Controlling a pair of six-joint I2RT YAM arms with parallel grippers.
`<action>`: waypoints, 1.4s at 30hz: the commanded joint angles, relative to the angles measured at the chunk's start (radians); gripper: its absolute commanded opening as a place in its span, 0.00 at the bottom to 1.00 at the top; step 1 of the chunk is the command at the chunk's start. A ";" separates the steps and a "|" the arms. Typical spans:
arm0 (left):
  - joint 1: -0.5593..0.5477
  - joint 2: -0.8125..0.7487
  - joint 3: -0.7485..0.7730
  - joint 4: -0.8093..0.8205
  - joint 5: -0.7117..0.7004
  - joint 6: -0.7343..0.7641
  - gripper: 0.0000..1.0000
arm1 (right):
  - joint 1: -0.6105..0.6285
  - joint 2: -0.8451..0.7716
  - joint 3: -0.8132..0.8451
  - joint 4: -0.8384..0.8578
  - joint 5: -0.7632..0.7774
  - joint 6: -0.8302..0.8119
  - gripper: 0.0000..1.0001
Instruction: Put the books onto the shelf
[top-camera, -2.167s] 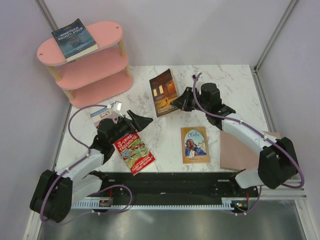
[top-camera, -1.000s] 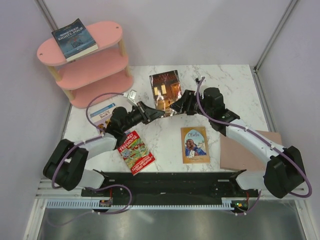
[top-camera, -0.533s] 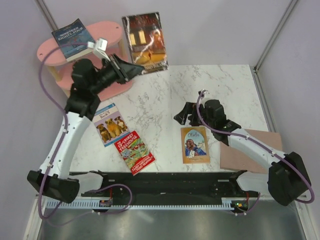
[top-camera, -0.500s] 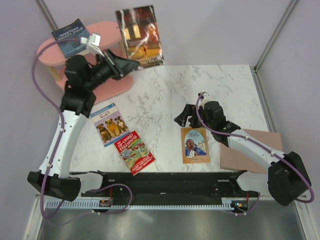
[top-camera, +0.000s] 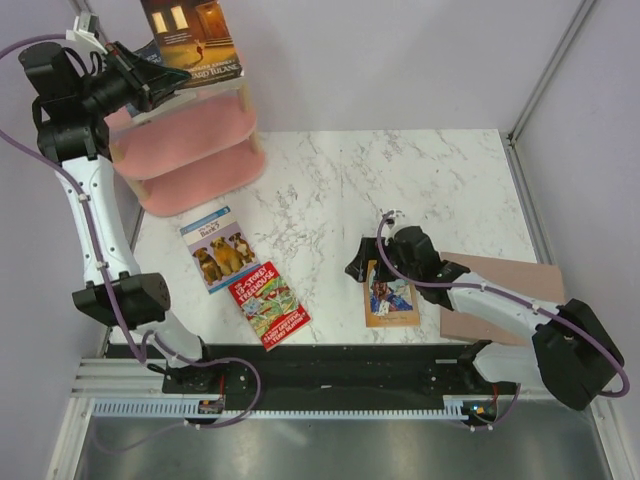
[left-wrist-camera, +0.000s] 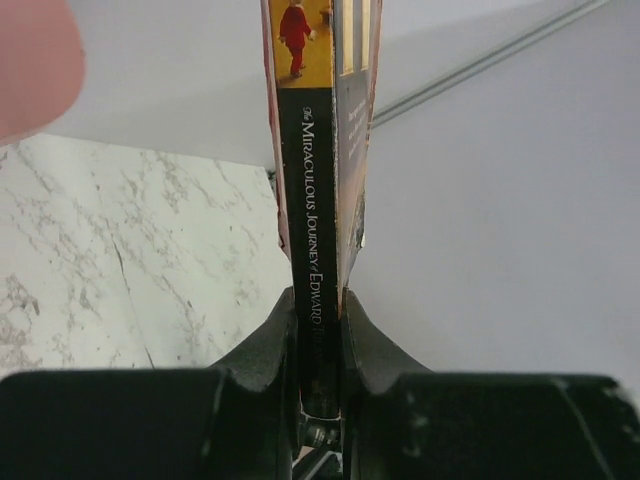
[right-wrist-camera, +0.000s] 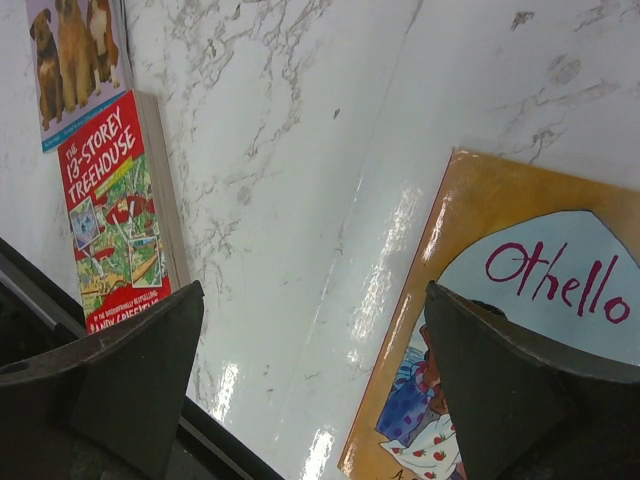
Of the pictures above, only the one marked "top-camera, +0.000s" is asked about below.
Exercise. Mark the red Treehouse book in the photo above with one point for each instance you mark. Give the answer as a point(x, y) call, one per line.
point(270, 306)

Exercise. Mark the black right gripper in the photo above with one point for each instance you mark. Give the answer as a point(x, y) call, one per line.
point(368, 250)

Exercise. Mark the purple dog book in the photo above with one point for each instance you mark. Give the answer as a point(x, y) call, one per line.
point(219, 249)

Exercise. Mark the white cable duct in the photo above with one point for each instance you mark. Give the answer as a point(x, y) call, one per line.
point(450, 408)

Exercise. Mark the Othello orange book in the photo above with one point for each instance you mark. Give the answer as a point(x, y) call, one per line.
point(389, 304)

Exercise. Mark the Edward Tulane brown book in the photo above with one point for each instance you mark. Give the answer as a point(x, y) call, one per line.
point(193, 35)

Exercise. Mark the pink three-tier shelf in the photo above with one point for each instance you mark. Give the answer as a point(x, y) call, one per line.
point(201, 144)

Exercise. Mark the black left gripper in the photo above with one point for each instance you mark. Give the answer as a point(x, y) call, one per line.
point(147, 83)

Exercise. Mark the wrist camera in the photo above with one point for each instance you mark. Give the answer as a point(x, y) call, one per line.
point(393, 217)
point(85, 32)

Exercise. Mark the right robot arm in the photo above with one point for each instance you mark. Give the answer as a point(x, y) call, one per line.
point(567, 353)

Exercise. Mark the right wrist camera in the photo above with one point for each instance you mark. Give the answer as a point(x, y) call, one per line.
point(393, 217)

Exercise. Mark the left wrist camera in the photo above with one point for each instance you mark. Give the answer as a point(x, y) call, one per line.
point(85, 32)

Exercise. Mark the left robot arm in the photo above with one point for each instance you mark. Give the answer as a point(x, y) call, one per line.
point(70, 113)

